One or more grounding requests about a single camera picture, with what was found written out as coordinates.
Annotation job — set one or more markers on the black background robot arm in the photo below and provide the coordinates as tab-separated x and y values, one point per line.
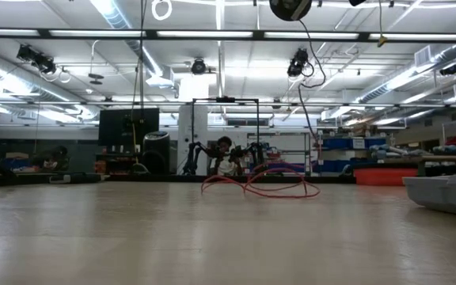
195	156
257	152

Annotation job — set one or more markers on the person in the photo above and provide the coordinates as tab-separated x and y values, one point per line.
224	143
59	152

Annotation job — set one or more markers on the blue storage bin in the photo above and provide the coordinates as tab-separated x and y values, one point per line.
18	163
291	167
331	166
339	143

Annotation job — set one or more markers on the black monitor screen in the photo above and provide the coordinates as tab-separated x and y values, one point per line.
117	126

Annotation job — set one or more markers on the black vertical pole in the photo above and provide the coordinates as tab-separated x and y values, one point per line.
142	59

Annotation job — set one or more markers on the black ceiling sensor disc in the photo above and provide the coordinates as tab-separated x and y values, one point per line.
96	76

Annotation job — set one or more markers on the red plastic bin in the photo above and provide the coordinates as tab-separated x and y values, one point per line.
386	177

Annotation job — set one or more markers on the white ceiling air vent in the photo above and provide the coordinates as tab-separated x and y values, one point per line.
422	57

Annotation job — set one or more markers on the grey tool kit case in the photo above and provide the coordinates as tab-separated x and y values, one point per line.
449	194

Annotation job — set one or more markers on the small black ceiling device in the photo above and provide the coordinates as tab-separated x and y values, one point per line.
449	70

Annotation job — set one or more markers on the black background rig frame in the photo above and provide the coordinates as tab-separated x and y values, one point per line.
225	99

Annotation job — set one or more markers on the black aluminium table frame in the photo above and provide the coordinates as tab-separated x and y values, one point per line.
153	179

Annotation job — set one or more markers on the black overhead frame beam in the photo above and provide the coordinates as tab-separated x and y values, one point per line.
212	35

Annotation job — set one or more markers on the silver ceiling air duct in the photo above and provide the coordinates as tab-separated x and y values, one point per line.
113	16

